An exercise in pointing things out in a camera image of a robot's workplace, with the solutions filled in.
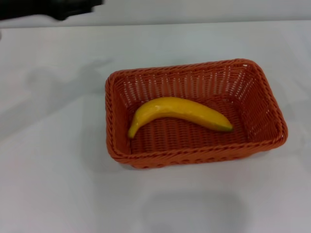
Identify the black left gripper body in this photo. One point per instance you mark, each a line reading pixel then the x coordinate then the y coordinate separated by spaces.
pixel 36 8

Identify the yellow banana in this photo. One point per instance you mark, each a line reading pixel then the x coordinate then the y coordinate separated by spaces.
pixel 170 108

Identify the orange woven plastic basket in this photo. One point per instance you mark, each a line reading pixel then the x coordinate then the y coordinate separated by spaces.
pixel 184 143

